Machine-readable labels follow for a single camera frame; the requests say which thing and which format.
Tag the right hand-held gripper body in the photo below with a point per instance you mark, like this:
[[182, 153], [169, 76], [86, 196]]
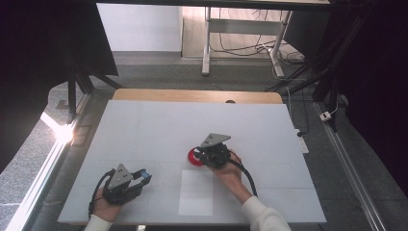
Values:
[[215, 154]]

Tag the person's right hand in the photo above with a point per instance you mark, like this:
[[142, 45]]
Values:
[[231, 174]]

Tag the person's left hand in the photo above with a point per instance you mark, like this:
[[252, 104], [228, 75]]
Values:
[[107, 210]]

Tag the black curtain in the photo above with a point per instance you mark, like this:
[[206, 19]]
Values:
[[32, 64], [378, 80]]

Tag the white table cover board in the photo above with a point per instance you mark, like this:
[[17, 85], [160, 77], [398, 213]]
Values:
[[160, 128]]

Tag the dark round table grommet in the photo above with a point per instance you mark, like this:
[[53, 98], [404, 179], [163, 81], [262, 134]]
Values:
[[230, 101]]

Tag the white metal desk frame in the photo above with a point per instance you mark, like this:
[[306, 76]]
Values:
[[243, 26]]

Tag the aluminium rail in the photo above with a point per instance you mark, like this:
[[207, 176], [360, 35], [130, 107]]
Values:
[[41, 173], [349, 166]]

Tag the small white plug adapter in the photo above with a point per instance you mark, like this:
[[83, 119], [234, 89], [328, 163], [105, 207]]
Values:
[[325, 116]]

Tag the black metal stand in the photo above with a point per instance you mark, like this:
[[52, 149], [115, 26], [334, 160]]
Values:
[[327, 77], [72, 93]]

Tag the white paper sheet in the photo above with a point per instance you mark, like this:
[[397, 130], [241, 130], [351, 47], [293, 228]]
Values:
[[196, 192]]

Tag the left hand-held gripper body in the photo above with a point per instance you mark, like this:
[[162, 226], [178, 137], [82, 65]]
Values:
[[120, 189]]

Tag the round red ink pad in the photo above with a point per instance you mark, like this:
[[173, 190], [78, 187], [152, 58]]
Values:
[[193, 160]]

